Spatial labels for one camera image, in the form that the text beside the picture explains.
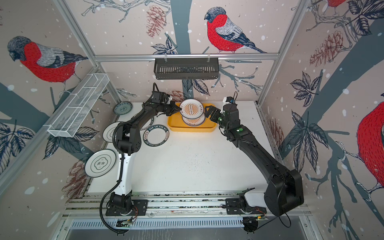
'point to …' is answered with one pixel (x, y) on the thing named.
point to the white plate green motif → (108, 133)
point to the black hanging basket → (186, 68)
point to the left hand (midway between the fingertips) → (181, 107)
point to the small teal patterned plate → (122, 108)
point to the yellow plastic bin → (175, 123)
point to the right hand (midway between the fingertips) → (209, 111)
